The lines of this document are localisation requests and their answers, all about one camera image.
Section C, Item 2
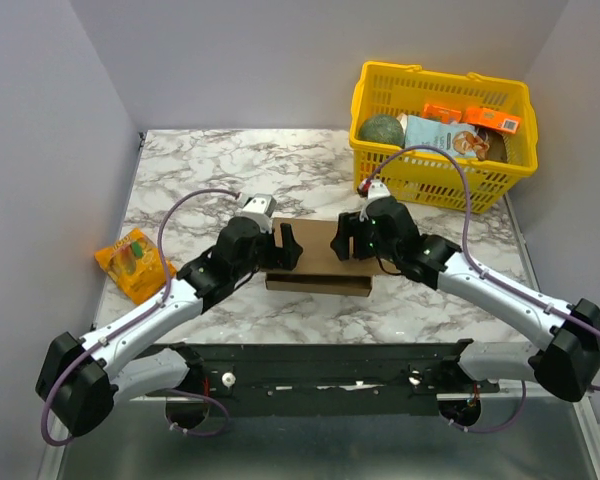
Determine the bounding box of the aluminium frame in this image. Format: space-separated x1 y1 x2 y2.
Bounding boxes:
39 385 600 479

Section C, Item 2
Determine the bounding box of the green round melon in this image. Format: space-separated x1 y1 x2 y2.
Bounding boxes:
357 114 405 148

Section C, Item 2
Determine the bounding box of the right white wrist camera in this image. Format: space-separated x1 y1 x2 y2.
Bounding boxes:
358 179 391 221

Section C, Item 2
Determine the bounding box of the orange juice carton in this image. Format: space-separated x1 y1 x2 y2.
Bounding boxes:
463 107 521 134

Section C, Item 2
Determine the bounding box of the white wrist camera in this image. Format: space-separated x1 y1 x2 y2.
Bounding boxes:
358 179 391 221
237 193 277 233

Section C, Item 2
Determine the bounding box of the yellow plastic basket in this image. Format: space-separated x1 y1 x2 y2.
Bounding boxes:
349 61 538 213

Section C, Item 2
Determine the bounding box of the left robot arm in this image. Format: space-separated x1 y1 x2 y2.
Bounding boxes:
35 216 303 445

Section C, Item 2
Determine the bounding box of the orange candy bag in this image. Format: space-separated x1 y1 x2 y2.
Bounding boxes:
94 228 166 305

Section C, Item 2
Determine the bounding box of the light blue chips bag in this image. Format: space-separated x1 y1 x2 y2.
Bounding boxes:
404 115 488 158

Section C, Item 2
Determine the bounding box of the orange snack box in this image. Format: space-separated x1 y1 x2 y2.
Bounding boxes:
422 103 463 124

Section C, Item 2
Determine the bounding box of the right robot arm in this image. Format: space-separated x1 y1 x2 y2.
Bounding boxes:
331 195 600 402

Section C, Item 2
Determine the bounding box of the brown cardboard box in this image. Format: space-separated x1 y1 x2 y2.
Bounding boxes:
265 218 383 297

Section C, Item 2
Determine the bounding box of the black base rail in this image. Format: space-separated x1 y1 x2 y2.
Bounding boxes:
170 340 499 418

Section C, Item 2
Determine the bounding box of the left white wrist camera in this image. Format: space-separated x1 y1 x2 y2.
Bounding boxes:
237 193 277 233

